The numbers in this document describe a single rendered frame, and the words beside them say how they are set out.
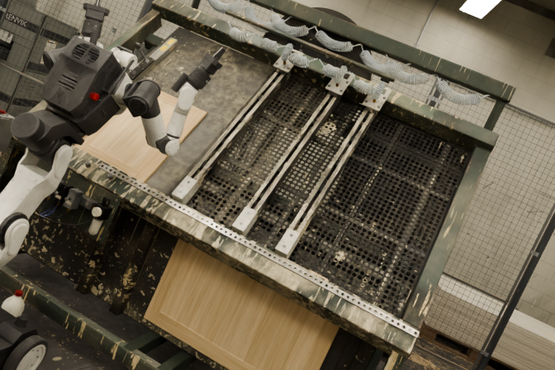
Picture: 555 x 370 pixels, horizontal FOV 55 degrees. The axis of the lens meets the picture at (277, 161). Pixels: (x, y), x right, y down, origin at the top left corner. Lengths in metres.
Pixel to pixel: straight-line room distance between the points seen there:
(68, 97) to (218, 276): 1.10
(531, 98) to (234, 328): 6.11
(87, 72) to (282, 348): 1.52
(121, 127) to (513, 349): 4.71
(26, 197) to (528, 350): 5.20
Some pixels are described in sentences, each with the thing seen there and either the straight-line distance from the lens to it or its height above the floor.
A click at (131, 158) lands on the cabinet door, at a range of 2.77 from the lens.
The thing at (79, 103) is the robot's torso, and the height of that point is 1.18.
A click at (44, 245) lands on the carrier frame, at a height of 0.29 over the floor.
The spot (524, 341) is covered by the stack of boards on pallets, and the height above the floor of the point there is 0.44.
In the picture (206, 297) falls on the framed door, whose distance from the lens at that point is 2.73.
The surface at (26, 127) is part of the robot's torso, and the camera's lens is 2.22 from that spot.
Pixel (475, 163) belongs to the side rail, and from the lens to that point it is 2.92.
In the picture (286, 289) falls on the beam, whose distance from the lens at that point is 2.34.
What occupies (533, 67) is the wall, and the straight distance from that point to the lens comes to 8.07.
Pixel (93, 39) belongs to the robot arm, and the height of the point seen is 1.44.
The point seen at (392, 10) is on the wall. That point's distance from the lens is 7.83.
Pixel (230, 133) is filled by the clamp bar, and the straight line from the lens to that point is 2.79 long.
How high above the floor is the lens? 1.45
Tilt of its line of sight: 4 degrees down
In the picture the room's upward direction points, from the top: 25 degrees clockwise
